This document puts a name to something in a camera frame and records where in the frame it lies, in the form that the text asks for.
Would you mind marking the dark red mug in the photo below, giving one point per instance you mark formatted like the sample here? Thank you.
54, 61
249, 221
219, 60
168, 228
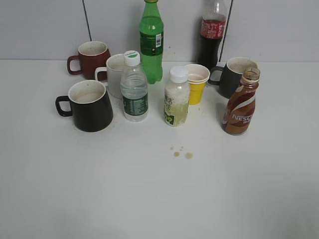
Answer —
91, 55

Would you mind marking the brown Nescafe coffee bottle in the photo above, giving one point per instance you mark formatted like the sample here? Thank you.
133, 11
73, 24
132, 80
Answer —
241, 105

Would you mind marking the clear water bottle green label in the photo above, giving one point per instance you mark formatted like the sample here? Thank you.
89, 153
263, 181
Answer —
134, 88

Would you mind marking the black mug white interior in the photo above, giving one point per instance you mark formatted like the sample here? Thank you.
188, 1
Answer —
88, 103

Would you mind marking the white-capped juice bottle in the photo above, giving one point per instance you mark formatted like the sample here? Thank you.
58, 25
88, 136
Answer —
176, 96

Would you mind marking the green soda bottle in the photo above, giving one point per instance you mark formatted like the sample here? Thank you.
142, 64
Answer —
151, 29

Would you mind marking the dark grey mug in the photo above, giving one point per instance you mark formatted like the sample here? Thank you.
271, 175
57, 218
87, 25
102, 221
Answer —
231, 74

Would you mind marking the yellow paper cup stack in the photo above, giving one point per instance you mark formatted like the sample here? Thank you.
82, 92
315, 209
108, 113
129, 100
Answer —
198, 75

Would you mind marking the cola bottle red label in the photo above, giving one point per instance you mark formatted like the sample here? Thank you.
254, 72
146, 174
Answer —
211, 32

